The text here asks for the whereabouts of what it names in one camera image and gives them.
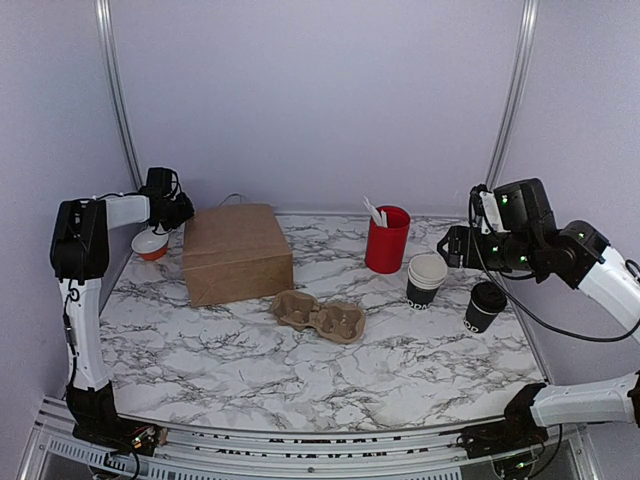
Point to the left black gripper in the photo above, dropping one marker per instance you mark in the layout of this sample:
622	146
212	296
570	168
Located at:
187	211

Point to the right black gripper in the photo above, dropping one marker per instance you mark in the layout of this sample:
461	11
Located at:
457	234

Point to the black plastic cup lid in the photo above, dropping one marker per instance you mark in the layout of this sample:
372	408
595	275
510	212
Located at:
488	297

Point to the brown paper bag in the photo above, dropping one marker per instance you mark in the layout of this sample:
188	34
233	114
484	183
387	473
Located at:
233	253

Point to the brown pulp cup carrier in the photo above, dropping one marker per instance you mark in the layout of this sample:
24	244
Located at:
339	322

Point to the black paper coffee cup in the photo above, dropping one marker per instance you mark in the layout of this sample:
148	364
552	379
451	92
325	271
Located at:
478	319

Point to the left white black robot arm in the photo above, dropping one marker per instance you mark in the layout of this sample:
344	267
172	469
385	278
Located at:
80	257

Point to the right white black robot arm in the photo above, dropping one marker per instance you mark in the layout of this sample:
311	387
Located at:
587	263

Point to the stack of paper cups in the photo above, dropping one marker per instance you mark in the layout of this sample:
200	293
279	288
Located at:
426	274

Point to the orange white bowl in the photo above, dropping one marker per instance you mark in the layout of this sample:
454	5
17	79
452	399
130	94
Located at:
150	246

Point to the red cylindrical container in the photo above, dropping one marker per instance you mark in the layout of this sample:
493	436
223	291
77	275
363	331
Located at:
386	245

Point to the white wrapped straws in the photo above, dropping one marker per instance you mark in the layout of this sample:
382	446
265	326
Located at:
378	216

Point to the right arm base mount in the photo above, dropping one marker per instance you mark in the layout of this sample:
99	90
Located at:
497	438

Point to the left aluminium frame post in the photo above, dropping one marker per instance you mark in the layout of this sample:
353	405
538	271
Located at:
110	58

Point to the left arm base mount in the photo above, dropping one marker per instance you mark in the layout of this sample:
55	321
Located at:
124	435

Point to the front aluminium rail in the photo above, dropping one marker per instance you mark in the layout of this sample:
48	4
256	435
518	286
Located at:
190	452

